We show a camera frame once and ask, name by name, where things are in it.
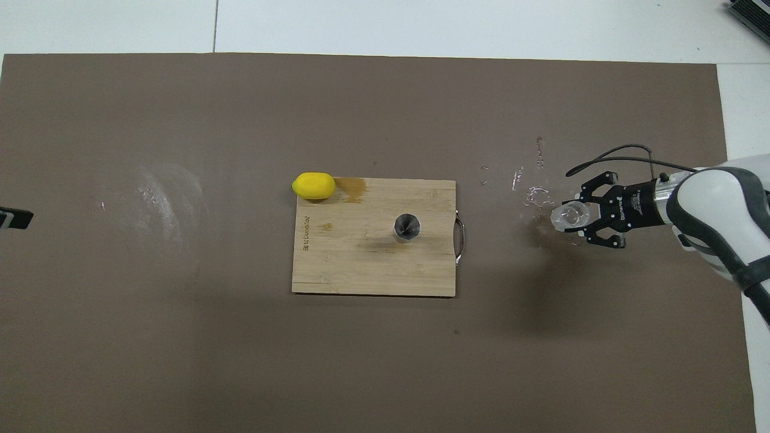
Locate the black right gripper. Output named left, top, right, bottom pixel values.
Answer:
left=576, top=171, right=670, bottom=250

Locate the small clear glass cup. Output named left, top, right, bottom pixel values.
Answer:
left=550, top=201, right=594, bottom=235

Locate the steel double jigger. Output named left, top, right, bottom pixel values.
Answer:
left=393, top=213, right=421, bottom=244

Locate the brown table mat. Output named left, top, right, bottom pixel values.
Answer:
left=0, top=53, right=757, bottom=433

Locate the grey ribbed device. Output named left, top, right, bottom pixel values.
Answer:
left=724, top=0, right=770, bottom=44

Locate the bamboo cutting board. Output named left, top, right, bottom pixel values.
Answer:
left=291, top=177, right=466, bottom=298

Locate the yellow lemon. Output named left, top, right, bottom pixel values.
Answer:
left=292, top=172, right=336, bottom=200

